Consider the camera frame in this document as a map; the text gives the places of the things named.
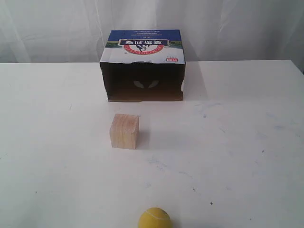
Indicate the light wooden cube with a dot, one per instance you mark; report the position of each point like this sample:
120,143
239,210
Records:
124,131

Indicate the white curtain backdrop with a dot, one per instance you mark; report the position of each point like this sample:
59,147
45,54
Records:
211,30

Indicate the yellow tennis ball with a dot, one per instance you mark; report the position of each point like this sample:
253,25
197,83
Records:
155,218

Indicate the blue white cardboard box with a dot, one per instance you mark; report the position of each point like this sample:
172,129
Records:
143,65

